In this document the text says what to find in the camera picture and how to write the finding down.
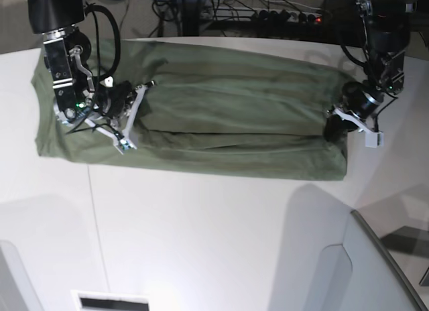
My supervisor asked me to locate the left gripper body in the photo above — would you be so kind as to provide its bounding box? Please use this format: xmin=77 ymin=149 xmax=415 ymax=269
xmin=327 ymin=81 xmax=384 ymax=148

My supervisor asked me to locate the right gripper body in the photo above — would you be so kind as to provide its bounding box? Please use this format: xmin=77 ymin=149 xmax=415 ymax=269
xmin=84 ymin=80 xmax=157 ymax=154

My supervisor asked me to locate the green t-shirt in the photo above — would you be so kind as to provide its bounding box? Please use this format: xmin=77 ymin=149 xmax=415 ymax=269
xmin=32 ymin=41 xmax=350 ymax=181

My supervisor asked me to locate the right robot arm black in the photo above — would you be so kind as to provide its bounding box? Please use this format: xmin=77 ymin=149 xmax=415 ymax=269
xmin=26 ymin=0 xmax=156 ymax=153

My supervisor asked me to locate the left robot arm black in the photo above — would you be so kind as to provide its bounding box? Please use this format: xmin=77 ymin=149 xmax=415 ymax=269
xmin=323 ymin=0 xmax=418 ymax=148

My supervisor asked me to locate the black power strip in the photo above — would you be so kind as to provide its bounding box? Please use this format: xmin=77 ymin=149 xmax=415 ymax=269
xmin=251 ymin=9 xmax=324 ymax=25

